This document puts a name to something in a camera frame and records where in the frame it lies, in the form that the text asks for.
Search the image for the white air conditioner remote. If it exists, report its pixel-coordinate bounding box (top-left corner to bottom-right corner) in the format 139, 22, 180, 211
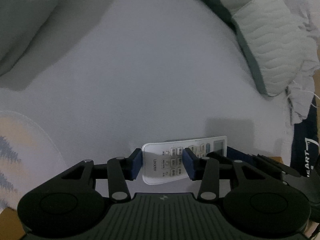
142, 136, 227, 185

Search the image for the right gripper device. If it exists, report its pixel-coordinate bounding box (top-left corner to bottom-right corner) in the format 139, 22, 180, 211
227, 146, 301, 180

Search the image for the orange box lid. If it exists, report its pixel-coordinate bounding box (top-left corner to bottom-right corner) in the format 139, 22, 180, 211
268, 157, 283, 165

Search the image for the printed grey bed sheet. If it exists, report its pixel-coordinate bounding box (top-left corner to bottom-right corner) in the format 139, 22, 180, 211
0, 111, 67, 211

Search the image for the black printed cloth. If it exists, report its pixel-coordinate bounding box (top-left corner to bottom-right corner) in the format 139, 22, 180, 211
290, 105, 319, 177

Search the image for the light green U-shaped pillow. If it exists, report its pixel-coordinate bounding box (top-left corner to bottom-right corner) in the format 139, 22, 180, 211
201, 0, 319, 96

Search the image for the grey rolled cloth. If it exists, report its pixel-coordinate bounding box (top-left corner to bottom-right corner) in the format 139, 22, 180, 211
1, 0, 113, 90

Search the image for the grey crumpled blanket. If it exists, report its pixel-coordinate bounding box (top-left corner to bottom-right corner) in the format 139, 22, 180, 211
284, 0, 319, 125

